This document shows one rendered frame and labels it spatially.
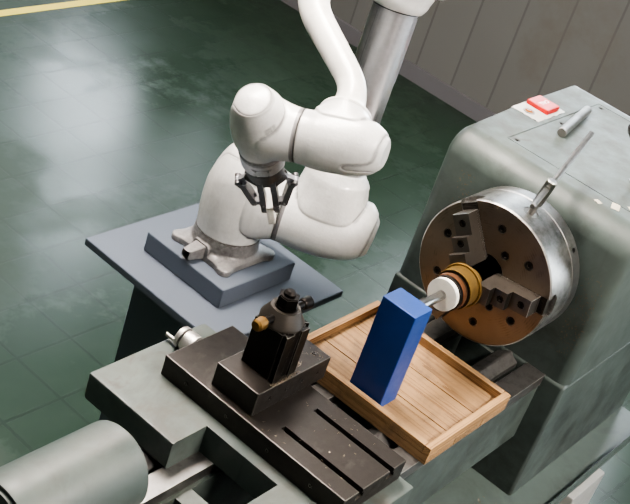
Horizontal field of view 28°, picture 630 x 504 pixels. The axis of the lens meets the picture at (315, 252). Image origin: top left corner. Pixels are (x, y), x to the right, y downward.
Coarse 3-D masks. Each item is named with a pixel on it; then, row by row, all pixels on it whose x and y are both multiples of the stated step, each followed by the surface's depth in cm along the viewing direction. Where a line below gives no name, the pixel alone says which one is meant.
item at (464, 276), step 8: (456, 264) 251; (464, 264) 250; (448, 272) 249; (456, 272) 248; (464, 272) 248; (472, 272) 249; (456, 280) 246; (464, 280) 247; (472, 280) 248; (480, 280) 249; (464, 288) 246; (472, 288) 248; (480, 288) 249; (464, 296) 246; (472, 296) 248; (480, 296) 250; (464, 304) 249; (472, 304) 251
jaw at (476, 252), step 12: (468, 204) 256; (456, 216) 254; (468, 216) 252; (456, 228) 255; (468, 228) 253; (480, 228) 255; (456, 240) 253; (468, 240) 252; (480, 240) 255; (456, 252) 254; (468, 252) 251; (480, 252) 255; (468, 264) 251
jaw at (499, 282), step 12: (492, 276) 254; (504, 276) 255; (492, 288) 249; (504, 288) 251; (516, 288) 252; (480, 300) 251; (492, 300) 251; (504, 300) 249; (516, 300) 250; (528, 300) 248; (540, 300) 252; (552, 300) 253; (516, 312) 251; (528, 312) 249; (540, 312) 252
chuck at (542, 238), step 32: (480, 192) 263; (512, 192) 259; (448, 224) 260; (512, 224) 251; (544, 224) 252; (448, 256) 263; (512, 256) 253; (544, 256) 248; (544, 288) 250; (448, 320) 267; (480, 320) 262; (512, 320) 257; (544, 320) 254
